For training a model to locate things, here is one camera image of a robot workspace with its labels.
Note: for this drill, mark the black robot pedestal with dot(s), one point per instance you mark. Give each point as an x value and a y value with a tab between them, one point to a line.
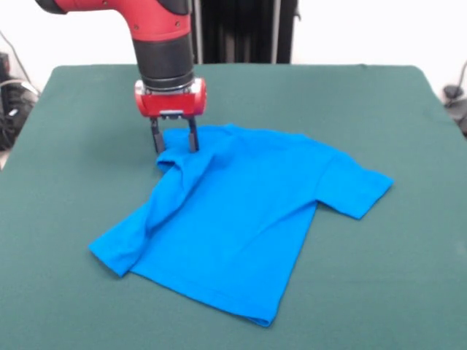
248	33

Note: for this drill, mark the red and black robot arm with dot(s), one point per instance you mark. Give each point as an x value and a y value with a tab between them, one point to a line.
160	47

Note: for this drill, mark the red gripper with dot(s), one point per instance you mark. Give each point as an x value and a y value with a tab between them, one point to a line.
171	104

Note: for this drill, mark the dark green table cloth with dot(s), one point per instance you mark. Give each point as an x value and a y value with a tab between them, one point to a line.
73	310

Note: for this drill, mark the blue GAME print t-shirt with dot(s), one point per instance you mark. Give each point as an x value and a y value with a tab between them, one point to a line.
233	218

